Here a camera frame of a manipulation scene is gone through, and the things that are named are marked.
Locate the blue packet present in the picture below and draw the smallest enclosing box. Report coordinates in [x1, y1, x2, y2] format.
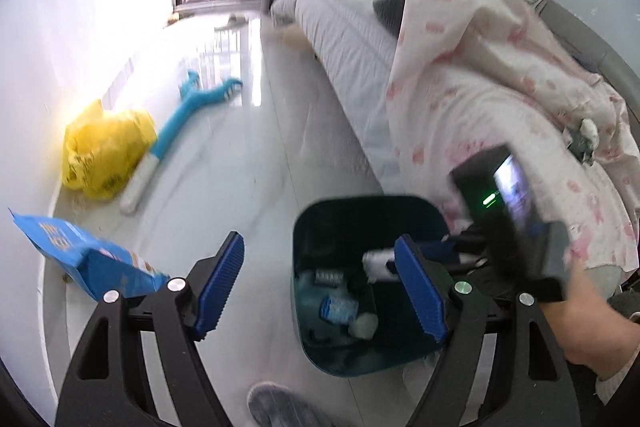
[9, 207, 171, 304]

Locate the grey slipper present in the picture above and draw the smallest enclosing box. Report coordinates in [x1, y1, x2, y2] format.
[214, 13, 249, 32]
[247, 382, 332, 427]

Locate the blue white tissue pack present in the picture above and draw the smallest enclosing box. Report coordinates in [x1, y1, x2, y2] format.
[320, 294, 360, 324]

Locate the white quilted mattress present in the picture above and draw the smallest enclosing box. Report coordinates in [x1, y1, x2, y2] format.
[270, 0, 416, 198]

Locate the dark teal trash bin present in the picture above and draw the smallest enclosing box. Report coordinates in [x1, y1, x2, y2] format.
[290, 194, 452, 378]

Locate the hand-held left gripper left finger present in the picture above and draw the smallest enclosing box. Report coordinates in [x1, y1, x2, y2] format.
[54, 231, 246, 427]

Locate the pale green fleece blanket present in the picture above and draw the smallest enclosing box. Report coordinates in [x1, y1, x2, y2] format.
[582, 252, 629, 301]

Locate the black remote control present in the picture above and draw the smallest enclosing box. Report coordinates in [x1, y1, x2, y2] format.
[312, 269, 347, 291]

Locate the person's right hand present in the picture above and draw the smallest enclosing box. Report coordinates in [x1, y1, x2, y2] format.
[544, 264, 632, 380]

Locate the person's right forearm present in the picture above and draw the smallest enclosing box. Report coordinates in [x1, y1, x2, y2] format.
[594, 351, 640, 409]

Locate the yellow plastic bag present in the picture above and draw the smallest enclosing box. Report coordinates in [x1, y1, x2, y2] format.
[61, 99, 159, 201]

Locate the blue long-handled brush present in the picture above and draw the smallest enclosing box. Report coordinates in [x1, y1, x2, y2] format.
[120, 69, 245, 216]

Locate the pink printed bed sheet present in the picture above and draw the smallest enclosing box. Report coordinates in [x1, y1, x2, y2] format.
[385, 0, 640, 274]

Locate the dark green wrapper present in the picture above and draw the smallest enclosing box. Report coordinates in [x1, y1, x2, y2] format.
[564, 118, 599, 166]

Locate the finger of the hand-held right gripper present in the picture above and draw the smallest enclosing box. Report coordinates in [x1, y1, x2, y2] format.
[422, 231, 488, 256]
[442, 254, 492, 276]

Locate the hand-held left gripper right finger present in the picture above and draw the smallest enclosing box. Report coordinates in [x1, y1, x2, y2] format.
[394, 234, 583, 427]

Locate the white paper ball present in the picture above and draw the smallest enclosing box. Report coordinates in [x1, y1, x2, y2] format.
[350, 313, 379, 340]

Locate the grey bed headboard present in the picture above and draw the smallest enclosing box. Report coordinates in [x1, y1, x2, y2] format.
[542, 0, 640, 94]

